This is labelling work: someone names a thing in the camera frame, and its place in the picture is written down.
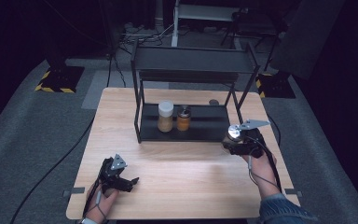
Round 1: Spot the black floor cable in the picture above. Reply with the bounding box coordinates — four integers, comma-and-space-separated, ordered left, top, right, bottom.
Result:
9, 52, 114, 224

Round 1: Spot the orange spice jar dark lid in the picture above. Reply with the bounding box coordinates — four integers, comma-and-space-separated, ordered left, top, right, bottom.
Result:
176, 105, 192, 132

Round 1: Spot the person's left hand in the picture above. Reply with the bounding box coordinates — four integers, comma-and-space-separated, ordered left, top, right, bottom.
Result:
84, 182, 119, 224

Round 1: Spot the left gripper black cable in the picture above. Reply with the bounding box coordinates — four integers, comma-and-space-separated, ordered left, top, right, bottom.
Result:
82, 176, 104, 218

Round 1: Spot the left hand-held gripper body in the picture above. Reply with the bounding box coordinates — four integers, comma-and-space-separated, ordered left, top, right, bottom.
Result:
98, 153, 129, 193

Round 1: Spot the grey panel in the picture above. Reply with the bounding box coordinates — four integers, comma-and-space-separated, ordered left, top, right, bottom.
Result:
269, 0, 346, 81

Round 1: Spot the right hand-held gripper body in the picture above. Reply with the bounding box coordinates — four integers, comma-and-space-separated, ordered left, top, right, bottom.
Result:
238, 119, 271, 159

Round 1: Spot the bundle of floor cables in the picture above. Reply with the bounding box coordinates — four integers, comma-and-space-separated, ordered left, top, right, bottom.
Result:
117, 22, 175, 50

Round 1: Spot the black chair frame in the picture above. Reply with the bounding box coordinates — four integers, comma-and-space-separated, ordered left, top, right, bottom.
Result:
219, 7, 282, 50

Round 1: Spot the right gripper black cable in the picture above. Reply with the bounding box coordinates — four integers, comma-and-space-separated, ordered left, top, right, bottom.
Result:
245, 134, 283, 193

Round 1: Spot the white metal stand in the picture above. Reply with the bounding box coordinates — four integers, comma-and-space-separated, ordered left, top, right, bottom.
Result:
171, 0, 241, 48

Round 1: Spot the black yellow striped stand base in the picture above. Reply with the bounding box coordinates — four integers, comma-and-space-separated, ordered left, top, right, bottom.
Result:
255, 72, 296, 100
34, 64, 86, 94

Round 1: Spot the gripper grey cable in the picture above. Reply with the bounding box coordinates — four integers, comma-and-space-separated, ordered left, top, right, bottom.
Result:
247, 155, 282, 189
91, 189, 109, 220

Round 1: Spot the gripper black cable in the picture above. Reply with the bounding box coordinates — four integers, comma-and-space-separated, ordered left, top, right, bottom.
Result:
82, 176, 104, 218
245, 134, 283, 193

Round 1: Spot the black cable beside table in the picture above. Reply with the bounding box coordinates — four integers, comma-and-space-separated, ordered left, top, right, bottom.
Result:
267, 114, 282, 147

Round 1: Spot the left gripper grey cable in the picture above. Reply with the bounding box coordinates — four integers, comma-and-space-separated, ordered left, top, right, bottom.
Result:
91, 189, 109, 220

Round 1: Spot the person's right hand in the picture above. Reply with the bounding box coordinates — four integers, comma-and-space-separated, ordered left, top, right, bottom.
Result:
241, 151, 278, 200

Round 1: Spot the black metal two-tier shelf rack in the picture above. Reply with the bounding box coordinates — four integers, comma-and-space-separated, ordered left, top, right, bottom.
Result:
131, 39, 261, 145

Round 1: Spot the right gripper grey cable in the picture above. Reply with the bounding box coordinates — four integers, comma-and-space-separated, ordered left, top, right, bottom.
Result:
247, 155, 282, 189

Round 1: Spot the grey table edge clamp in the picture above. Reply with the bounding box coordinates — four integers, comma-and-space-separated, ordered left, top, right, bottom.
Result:
62, 187, 86, 199
283, 188, 303, 199

